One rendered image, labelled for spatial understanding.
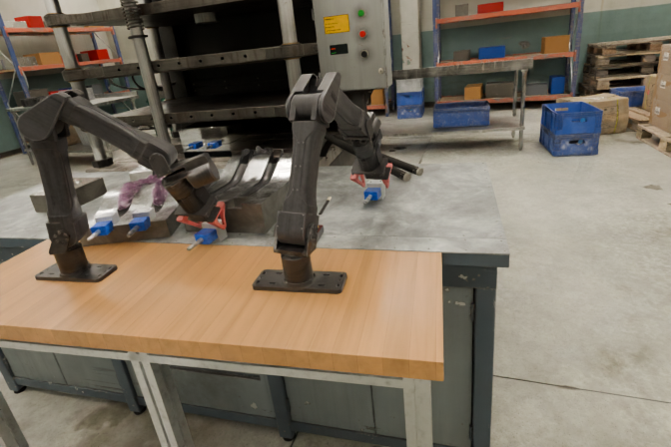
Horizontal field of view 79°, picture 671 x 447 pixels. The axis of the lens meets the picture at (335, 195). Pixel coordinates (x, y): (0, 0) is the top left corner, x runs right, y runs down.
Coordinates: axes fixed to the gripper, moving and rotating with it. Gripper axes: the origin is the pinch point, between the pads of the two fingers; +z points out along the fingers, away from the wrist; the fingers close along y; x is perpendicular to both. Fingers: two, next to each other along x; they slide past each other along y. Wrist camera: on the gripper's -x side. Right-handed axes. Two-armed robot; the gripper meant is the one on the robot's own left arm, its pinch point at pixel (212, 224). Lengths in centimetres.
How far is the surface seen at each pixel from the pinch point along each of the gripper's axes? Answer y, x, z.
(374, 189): -37.5, -27.9, 16.4
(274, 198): -12.1, -14.0, 4.8
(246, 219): -7.6, -4.7, 2.8
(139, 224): 20.0, 4.1, -4.2
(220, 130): 52, -75, 30
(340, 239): -35.4, -2.5, 6.8
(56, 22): 120, -90, -25
